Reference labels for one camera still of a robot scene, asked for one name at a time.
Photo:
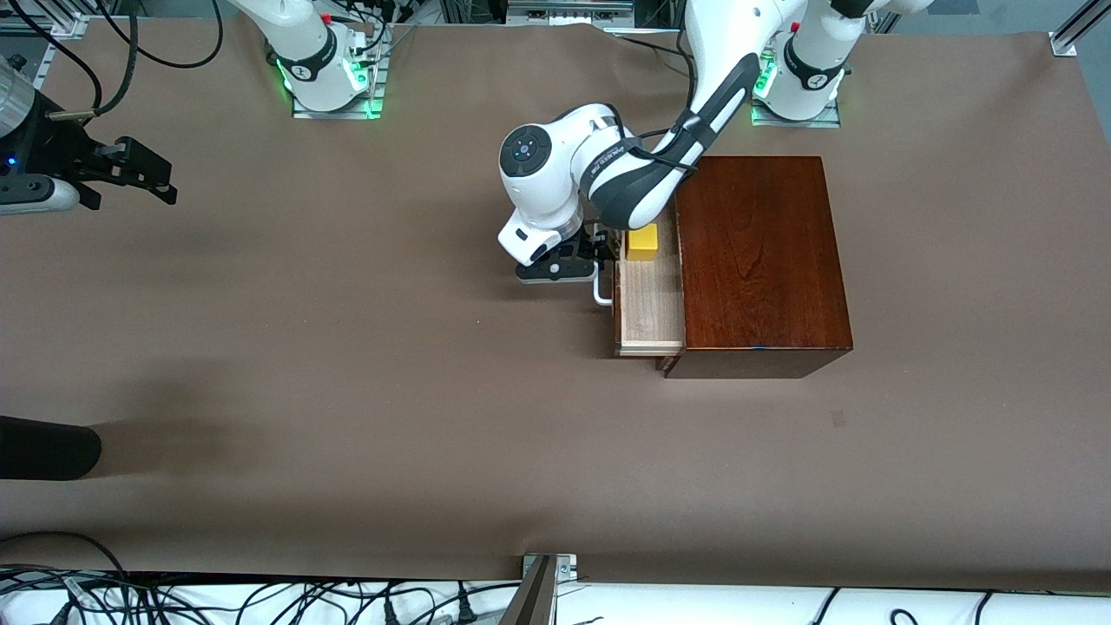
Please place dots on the black cylinder object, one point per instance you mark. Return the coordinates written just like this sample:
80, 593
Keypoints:
43, 447

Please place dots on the aluminium frame equipment rack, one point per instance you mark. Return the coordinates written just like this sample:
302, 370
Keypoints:
564, 13

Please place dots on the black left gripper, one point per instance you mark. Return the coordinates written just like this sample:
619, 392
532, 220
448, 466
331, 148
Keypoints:
595, 246

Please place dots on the wooden drawer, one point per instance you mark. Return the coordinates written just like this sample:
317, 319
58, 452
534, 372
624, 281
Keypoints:
647, 304

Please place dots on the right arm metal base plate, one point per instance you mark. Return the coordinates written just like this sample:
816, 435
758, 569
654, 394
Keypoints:
378, 95

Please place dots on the small metal corner bracket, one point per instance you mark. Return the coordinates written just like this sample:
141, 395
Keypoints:
564, 569

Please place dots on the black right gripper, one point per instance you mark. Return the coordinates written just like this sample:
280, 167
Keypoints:
52, 149

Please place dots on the dark wooden drawer cabinet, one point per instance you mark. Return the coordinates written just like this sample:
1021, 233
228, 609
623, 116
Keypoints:
764, 260

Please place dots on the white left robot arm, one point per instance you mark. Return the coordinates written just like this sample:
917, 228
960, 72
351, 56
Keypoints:
538, 187

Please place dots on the aluminium profile bar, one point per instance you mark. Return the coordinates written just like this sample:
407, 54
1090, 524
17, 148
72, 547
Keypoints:
531, 603

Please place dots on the yellow cube block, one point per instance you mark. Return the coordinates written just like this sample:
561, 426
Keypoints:
642, 247

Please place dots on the aluminium frame corner bracket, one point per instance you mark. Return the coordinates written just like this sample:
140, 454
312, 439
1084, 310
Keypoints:
1066, 42

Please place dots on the perforated aluminium edge rail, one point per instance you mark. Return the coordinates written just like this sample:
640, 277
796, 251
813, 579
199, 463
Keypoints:
69, 24

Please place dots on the brown paper table cover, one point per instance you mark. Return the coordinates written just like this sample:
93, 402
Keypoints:
434, 347

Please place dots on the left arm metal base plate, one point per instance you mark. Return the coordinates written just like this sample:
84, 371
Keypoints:
781, 123

